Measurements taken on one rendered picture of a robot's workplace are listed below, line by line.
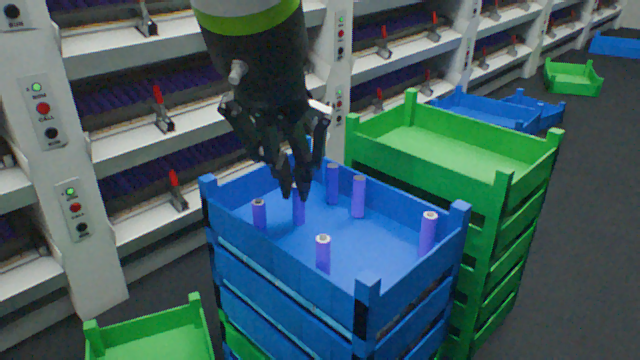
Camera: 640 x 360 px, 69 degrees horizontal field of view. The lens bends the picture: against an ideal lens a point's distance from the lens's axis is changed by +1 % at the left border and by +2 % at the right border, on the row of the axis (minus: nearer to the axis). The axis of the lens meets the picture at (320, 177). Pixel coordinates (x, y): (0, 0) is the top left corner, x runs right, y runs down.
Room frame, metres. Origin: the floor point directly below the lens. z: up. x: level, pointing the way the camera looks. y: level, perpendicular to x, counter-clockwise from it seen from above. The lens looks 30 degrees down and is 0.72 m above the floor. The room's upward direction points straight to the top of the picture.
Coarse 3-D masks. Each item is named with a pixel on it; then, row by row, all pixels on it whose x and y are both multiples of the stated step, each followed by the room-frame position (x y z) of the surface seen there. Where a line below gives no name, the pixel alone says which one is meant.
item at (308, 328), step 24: (216, 240) 0.53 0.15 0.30; (216, 264) 0.53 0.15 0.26; (240, 264) 0.49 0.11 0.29; (456, 264) 0.47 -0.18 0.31; (240, 288) 0.49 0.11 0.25; (264, 288) 0.45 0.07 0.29; (288, 312) 0.42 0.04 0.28; (432, 312) 0.43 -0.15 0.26; (312, 336) 0.39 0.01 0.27; (336, 336) 0.36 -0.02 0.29; (408, 336) 0.39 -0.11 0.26
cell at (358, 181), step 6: (354, 180) 0.55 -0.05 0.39; (360, 180) 0.55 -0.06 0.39; (354, 186) 0.55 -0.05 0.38; (360, 186) 0.55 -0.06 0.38; (354, 192) 0.55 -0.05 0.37; (360, 192) 0.55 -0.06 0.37; (354, 198) 0.55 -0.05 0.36; (360, 198) 0.55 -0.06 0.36; (354, 204) 0.55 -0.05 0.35; (360, 204) 0.55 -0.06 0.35; (354, 210) 0.55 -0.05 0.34; (360, 210) 0.55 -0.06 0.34; (354, 216) 0.55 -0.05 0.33; (360, 216) 0.55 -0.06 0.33
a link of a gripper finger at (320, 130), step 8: (328, 104) 0.46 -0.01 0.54; (320, 120) 0.45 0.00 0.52; (328, 120) 0.45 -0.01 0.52; (320, 128) 0.45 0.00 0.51; (320, 136) 0.46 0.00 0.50; (312, 144) 0.47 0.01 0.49; (320, 144) 0.47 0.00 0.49; (312, 152) 0.48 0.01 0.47; (320, 152) 0.47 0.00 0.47; (312, 160) 0.48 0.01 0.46; (320, 160) 0.48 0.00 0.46; (312, 168) 0.49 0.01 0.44; (320, 168) 0.49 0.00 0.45
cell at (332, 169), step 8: (328, 168) 0.59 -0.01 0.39; (336, 168) 0.59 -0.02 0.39; (328, 176) 0.59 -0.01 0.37; (336, 176) 0.59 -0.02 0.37; (328, 184) 0.59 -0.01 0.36; (336, 184) 0.59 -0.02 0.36; (328, 192) 0.59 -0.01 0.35; (336, 192) 0.59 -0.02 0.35; (328, 200) 0.59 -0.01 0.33; (336, 200) 0.59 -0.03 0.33
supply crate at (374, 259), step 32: (288, 160) 0.66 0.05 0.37; (224, 192) 0.57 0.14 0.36; (256, 192) 0.61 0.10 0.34; (320, 192) 0.62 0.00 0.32; (352, 192) 0.60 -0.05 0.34; (384, 192) 0.56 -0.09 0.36; (224, 224) 0.50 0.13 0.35; (288, 224) 0.54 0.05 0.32; (320, 224) 0.54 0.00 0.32; (352, 224) 0.54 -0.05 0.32; (384, 224) 0.54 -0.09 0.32; (416, 224) 0.52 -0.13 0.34; (448, 224) 0.47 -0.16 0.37; (256, 256) 0.46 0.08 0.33; (288, 256) 0.41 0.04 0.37; (352, 256) 0.47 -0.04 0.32; (384, 256) 0.47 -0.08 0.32; (416, 256) 0.47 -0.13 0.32; (448, 256) 0.45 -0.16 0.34; (320, 288) 0.38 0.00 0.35; (352, 288) 0.41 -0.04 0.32; (384, 288) 0.41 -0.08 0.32; (416, 288) 0.40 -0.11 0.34; (352, 320) 0.35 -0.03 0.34; (384, 320) 0.35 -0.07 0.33
